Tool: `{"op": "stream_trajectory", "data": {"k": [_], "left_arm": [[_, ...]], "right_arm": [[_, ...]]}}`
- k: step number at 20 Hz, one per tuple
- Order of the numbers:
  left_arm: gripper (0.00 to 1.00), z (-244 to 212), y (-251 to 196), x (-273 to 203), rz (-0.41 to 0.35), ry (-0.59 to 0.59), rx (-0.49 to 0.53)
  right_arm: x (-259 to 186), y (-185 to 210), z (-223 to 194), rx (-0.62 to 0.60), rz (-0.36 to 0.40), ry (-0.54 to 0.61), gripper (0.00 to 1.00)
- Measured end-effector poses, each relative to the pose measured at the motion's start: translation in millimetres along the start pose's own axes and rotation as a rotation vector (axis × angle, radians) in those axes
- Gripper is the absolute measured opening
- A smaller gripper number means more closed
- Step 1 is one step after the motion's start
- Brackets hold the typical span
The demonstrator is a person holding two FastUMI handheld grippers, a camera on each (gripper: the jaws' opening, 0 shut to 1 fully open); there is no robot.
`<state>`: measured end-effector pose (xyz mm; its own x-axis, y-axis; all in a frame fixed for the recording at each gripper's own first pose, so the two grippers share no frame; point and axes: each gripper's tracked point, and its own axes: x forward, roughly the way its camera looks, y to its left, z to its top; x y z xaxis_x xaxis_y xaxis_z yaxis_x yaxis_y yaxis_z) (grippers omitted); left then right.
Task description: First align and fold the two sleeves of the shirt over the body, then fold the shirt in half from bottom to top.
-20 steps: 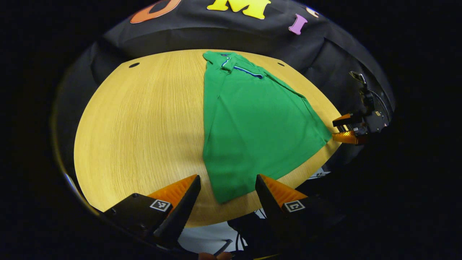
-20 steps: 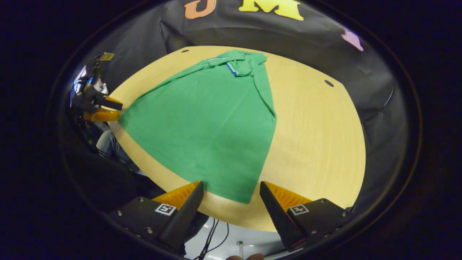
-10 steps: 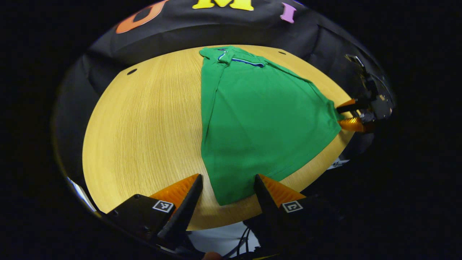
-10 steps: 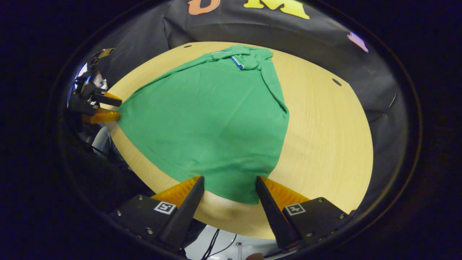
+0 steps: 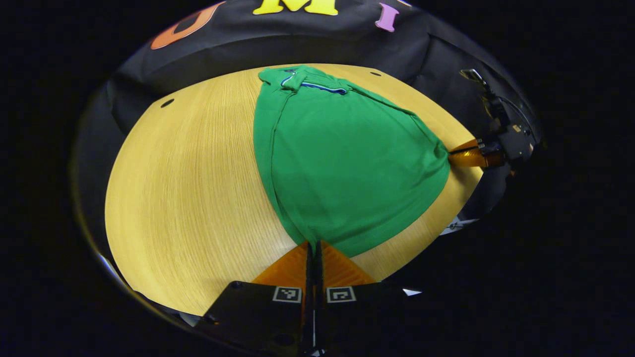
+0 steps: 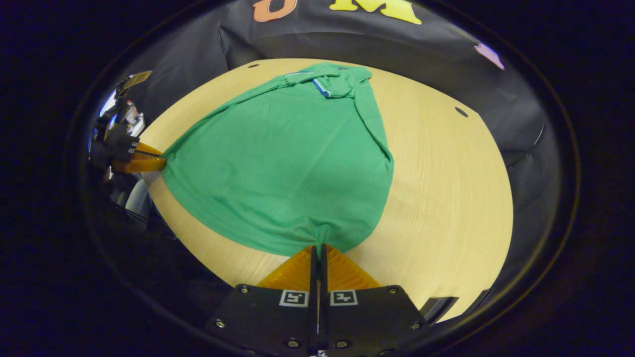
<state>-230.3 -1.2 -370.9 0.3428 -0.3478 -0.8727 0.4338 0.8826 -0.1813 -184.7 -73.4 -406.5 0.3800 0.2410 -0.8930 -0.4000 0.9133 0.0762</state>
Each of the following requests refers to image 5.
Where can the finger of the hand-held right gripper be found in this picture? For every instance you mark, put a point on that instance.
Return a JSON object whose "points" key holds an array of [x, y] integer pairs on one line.
{"points": [[476, 158], [474, 145]]}

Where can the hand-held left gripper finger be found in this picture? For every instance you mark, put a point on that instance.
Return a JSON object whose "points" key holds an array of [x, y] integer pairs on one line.
{"points": [[309, 277], [318, 277]]}

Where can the green T-shirt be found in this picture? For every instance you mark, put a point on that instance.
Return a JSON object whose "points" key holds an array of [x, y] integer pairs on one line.
{"points": [[347, 163]]}

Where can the black backdrop cloth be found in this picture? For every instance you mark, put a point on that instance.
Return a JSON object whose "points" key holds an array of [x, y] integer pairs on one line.
{"points": [[297, 29]]}

